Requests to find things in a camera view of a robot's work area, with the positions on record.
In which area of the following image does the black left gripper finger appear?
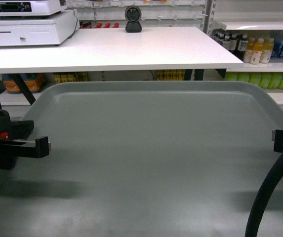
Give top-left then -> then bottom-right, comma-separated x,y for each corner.
35,136 -> 51,158

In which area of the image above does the green bottle row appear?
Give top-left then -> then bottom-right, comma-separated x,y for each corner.
225,72 -> 283,90

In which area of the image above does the white checkout table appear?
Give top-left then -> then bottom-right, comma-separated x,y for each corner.
0,27 -> 243,74

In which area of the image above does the white cash register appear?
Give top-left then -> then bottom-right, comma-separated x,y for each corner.
0,0 -> 67,17

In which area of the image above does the grey rectangular serving tray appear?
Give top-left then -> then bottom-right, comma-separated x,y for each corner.
0,81 -> 283,237

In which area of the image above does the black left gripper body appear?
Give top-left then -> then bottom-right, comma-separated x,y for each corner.
0,110 -> 35,169

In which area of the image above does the black round barcode scanner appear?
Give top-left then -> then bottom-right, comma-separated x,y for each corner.
124,5 -> 142,33

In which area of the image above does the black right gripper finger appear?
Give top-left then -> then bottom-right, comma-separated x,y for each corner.
272,129 -> 283,153

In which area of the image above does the yellow juice bottle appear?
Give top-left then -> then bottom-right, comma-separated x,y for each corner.
249,38 -> 264,65

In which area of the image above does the white shelf upright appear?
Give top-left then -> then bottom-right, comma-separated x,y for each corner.
203,0 -> 217,36

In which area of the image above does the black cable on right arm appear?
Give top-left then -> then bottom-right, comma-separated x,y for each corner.
245,138 -> 283,237

